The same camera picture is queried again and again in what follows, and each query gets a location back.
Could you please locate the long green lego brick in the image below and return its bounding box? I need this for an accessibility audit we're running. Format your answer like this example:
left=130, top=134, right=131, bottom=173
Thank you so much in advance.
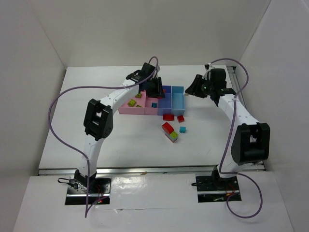
left=127, top=99, right=137, bottom=107

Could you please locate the small red lego brick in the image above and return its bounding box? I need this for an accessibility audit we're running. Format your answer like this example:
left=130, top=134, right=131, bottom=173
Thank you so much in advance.
left=177, top=115, right=185, bottom=123

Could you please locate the wide red lego brick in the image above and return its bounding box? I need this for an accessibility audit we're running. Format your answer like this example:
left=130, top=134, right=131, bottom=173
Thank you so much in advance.
left=162, top=114, right=174, bottom=121

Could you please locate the small cyan lego brick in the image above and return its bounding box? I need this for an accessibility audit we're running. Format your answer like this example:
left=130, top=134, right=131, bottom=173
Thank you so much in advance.
left=179, top=127, right=186, bottom=133

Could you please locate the multicolour lego stack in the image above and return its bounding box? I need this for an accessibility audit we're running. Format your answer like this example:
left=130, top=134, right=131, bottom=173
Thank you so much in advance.
left=161, top=122, right=178, bottom=143

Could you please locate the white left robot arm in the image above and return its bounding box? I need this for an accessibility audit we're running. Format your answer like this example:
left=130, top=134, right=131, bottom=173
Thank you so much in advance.
left=74, top=63, right=164, bottom=189

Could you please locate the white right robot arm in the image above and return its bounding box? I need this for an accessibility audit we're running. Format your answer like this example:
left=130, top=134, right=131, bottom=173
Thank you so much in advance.
left=185, top=68, right=270, bottom=190

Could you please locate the light blue container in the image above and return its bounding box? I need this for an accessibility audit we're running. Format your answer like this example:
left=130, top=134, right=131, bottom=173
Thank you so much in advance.
left=171, top=86, right=185, bottom=116

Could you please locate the dark blue container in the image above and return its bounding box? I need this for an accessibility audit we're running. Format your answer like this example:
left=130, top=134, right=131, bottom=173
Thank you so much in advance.
left=158, top=86, right=171, bottom=116

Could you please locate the narrow pink container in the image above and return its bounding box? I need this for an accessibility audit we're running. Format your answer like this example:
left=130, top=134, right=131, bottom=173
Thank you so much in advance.
left=144, top=97, right=158, bottom=115

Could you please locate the large pink container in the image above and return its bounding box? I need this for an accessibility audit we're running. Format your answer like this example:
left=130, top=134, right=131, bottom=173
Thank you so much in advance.
left=118, top=91, right=146, bottom=115

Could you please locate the aluminium side rail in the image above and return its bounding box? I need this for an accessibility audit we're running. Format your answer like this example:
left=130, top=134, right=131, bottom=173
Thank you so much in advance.
left=226, top=65, right=257, bottom=143

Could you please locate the aluminium front rail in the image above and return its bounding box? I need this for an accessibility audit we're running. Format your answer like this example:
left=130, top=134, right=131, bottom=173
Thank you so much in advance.
left=37, top=164, right=266, bottom=176

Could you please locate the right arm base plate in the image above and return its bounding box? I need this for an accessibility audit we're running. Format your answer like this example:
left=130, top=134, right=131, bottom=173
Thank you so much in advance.
left=191, top=176, right=242, bottom=203

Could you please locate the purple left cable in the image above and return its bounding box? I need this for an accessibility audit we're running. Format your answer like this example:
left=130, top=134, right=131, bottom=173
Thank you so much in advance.
left=48, top=56, right=160, bottom=218

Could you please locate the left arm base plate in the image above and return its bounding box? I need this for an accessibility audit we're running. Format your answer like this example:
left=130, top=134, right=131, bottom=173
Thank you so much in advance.
left=65, top=178, right=112, bottom=205

